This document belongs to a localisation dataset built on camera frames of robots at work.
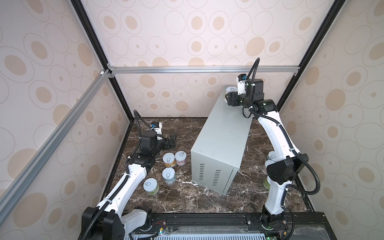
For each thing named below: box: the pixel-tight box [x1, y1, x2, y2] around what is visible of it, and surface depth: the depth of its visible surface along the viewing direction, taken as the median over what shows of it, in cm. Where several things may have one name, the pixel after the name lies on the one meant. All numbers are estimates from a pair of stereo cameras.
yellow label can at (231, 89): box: [225, 86, 238, 95], surface depth 81 cm
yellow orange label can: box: [162, 152, 176, 168], surface depth 93 cm
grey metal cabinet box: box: [191, 86, 254, 196], surface depth 66 cm
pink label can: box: [174, 150, 187, 166], surface depth 94 cm
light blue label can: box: [162, 167, 176, 184], surface depth 87 cm
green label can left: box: [143, 177, 160, 196], surface depth 83 cm
